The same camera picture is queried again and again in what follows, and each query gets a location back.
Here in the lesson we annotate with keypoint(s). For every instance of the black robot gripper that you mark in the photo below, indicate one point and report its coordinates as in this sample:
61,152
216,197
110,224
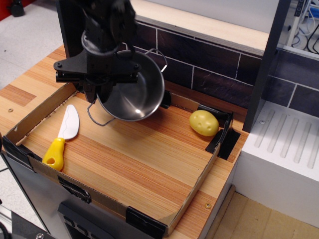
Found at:
101,71

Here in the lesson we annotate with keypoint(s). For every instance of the shiny metal pot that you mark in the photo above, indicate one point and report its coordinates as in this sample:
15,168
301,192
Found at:
137,101

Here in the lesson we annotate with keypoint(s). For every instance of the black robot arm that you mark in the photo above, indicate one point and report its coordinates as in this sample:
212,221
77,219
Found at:
97,37

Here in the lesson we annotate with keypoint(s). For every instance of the cardboard fence with black tape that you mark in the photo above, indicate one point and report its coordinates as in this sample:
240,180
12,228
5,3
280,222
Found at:
157,175

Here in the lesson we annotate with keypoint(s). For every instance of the yellow toy potato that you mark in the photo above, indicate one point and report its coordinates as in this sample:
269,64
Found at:
204,123

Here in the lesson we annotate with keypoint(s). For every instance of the black object on floor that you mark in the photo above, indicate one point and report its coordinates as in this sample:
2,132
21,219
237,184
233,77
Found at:
16,8

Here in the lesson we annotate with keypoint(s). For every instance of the black oven front panel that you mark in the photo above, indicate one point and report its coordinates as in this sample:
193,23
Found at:
87,223

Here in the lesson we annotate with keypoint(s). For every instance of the white drainer sink unit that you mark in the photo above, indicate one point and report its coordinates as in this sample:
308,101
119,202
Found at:
279,163

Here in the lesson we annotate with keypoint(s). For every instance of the toy knife yellow handle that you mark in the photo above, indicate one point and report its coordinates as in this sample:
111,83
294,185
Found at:
68,130

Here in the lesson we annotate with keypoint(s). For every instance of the dark shelf frame with ledge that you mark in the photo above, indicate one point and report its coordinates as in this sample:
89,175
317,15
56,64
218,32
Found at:
264,62

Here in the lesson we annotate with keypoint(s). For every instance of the white rack with cables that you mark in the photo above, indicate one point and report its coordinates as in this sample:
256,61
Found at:
302,28

